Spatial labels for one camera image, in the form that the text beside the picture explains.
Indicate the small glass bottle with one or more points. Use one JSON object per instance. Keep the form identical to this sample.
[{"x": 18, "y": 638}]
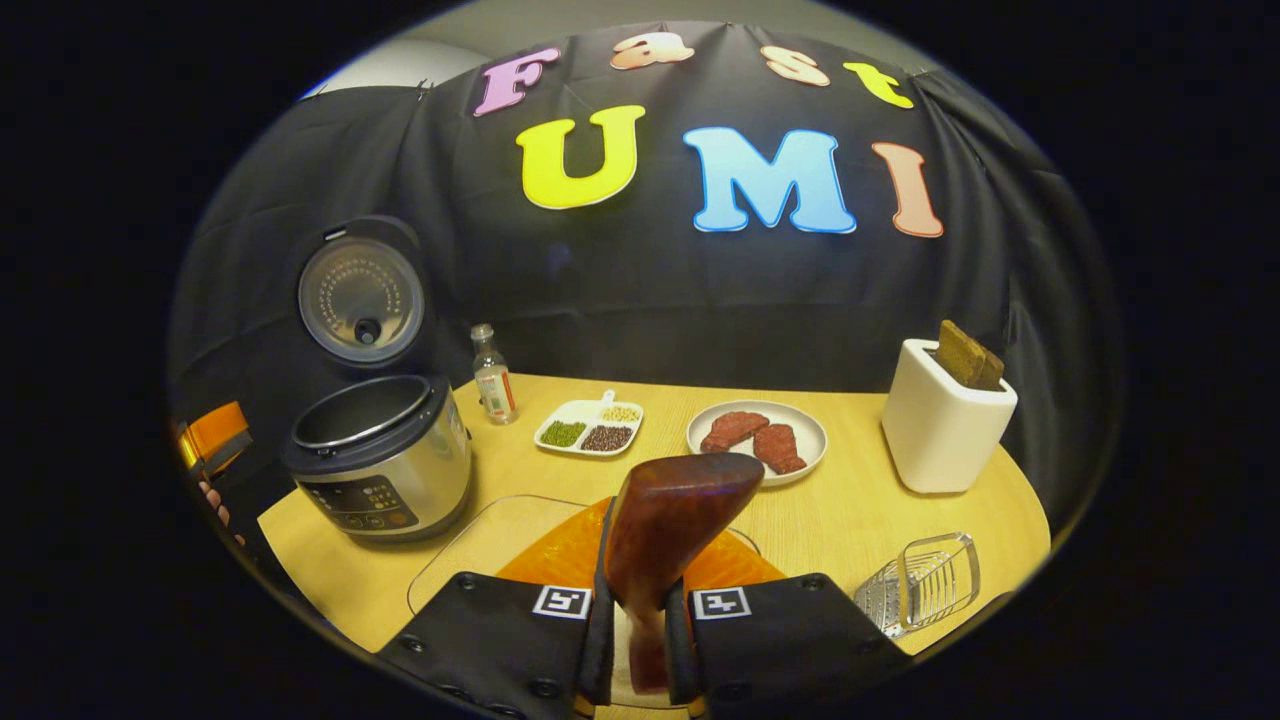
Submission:
[{"x": 495, "y": 385}]

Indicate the silver black rice cooker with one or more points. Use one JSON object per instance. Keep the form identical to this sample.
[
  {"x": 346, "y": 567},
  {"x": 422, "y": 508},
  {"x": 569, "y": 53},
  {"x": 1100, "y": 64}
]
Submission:
[{"x": 385, "y": 470}]

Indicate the white divided dish of beans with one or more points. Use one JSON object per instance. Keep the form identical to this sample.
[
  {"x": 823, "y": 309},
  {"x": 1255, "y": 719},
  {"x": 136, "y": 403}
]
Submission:
[{"x": 590, "y": 425}]

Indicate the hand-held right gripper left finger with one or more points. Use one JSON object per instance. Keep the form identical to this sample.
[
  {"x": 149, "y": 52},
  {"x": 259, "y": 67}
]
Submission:
[{"x": 520, "y": 640}]

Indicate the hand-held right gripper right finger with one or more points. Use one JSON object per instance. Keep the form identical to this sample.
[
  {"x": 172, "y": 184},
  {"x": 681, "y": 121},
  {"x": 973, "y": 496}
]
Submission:
[{"x": 790, "y": 640}]

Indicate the brown toast slice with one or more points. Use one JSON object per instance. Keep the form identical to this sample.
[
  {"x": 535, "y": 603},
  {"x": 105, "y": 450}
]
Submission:
[
  {"x": 960, "y": 352},
  {"x": 994, "y": 370}
]

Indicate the brown wooden spoon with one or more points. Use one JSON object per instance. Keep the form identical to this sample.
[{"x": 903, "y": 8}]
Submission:
[{"x": 660, "y": 520}]

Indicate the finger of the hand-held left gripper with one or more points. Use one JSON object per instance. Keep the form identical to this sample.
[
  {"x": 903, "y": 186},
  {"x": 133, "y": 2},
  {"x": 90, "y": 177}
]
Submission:
[{"x": 215, "y": 432}]

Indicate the round white plate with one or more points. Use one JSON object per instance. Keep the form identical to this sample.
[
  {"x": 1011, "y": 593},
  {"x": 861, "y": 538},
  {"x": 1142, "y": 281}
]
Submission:
[{"x": 815, "y": 440}]

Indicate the clear box of white rice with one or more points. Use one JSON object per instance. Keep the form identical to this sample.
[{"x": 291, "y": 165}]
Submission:
[{"x": 480, "y": 540}]

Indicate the long red meat piece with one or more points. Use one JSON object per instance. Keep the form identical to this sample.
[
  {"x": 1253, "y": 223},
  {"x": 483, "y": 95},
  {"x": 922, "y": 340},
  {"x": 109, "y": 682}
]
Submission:
[{"x": 735, "y": 428}]

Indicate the short red meat piece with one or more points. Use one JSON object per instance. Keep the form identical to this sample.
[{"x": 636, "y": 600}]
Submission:
[{"x": 780, "y": 448}]

